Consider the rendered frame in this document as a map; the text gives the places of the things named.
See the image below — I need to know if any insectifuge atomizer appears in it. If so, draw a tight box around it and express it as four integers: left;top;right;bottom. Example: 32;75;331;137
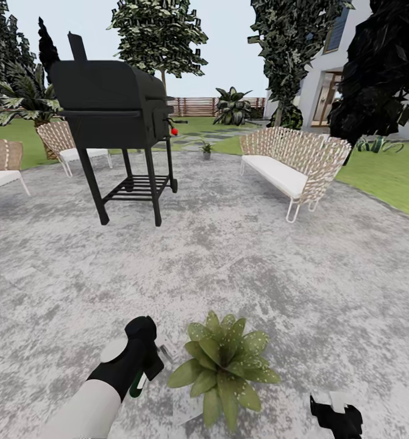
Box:
129;368;148;398

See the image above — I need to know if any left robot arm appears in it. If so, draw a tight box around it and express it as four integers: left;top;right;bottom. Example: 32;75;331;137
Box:
37;316;179;439

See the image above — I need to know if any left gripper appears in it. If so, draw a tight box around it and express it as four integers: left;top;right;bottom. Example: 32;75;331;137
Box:
141;340;165;380

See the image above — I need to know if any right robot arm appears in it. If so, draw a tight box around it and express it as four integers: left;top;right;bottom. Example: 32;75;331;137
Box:
310;391;365;439

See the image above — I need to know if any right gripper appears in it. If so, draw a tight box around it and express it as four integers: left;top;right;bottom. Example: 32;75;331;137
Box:
310;395;362;436

